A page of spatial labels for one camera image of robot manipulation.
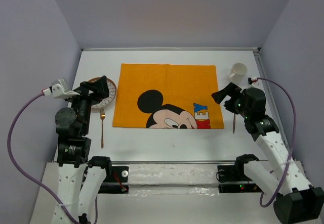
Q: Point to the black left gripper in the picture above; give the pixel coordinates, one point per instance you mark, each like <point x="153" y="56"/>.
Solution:
<point x="100" y="87"/>

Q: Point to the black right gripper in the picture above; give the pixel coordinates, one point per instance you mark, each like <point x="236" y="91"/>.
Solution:
<point x="230" y="90"/>

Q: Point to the patterned ceramic plate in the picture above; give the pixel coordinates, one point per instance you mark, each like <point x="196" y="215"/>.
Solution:
<point x="112" y="89"/>

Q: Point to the white ceramic mug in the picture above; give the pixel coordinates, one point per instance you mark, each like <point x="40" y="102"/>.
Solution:
<point x="237" y="73"/>

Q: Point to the orange cartoon cloth placemat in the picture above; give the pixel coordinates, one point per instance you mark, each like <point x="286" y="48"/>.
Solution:
<point x="167" y="97"/>

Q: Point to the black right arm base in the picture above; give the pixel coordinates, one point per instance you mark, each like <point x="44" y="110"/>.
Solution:
<point x="232" y="179"/>

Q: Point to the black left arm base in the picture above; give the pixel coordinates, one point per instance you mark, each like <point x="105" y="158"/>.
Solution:
<point x="117" y="182"/>

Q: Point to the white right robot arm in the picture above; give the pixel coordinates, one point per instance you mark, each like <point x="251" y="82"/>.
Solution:
<point x="294" y="197"/>

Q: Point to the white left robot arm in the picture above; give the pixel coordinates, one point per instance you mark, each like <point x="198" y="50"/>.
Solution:
<point x="79" y="178"/>

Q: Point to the copper fork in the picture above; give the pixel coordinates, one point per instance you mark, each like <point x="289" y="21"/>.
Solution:
<point x="102" y="117"/>

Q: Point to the copper knife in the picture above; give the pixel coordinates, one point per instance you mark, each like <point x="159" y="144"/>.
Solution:
<point x="234" y="123"/>

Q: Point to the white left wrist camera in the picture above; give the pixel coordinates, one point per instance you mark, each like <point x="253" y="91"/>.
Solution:
<point x="59" y="90"/>

